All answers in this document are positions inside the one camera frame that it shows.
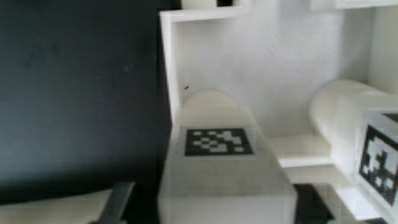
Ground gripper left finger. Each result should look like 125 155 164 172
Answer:
89 182 136 224

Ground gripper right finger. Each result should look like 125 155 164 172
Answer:
296 184 335 224

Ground white chair leg with tag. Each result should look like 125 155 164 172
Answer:
310 80 398 217

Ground white chair seat part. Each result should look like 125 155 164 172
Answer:
161 0 379 168

